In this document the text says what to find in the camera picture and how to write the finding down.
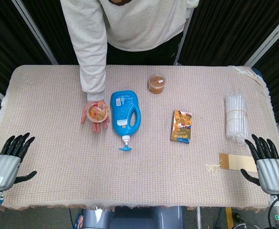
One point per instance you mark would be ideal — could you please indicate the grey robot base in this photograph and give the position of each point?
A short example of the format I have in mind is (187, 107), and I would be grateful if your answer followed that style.
(134, 218)

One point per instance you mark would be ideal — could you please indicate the person's forearm in grey sleeve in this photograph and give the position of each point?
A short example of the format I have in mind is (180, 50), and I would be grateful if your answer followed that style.
(92, 71)

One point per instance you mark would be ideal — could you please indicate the orange and blue carton box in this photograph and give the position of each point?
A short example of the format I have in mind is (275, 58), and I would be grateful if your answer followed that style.
(181, 126)

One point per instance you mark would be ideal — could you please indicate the grey metal frame post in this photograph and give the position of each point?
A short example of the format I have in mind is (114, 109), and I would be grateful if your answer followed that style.
(34, 31)
(181, 47)
(268, 40)

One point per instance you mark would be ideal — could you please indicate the tan paper tag with tassel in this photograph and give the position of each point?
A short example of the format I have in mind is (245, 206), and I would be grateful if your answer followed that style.
(237, 162)

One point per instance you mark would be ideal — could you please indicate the person's torso in grey sweatshirt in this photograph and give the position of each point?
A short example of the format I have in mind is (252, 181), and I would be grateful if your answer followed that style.
(141, 26)

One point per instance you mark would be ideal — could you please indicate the blue pump bottle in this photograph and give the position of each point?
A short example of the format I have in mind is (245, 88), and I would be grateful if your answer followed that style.
(125, 109)

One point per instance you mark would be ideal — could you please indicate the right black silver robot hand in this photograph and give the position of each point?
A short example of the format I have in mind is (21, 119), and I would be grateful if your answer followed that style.
(272, 175)

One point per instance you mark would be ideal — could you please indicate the small orange snack cup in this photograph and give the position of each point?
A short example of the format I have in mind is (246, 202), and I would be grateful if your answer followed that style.
(97, 113)

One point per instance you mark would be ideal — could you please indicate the person's open bare hand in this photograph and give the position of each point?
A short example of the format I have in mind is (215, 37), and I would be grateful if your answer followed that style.
(96, 127)

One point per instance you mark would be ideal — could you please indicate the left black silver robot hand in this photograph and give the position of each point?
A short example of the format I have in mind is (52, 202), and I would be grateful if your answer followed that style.
(3, 171)

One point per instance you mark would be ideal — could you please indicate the clear jar of rubber bands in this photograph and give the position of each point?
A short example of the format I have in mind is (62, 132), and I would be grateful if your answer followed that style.
(157, 83)

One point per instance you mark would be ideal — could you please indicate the beige woven tablecloth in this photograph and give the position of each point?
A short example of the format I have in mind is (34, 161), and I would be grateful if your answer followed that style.
(129, 176)

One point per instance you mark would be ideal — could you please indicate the bundle of clear straws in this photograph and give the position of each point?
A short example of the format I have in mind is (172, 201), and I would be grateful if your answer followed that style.
(237, 117)

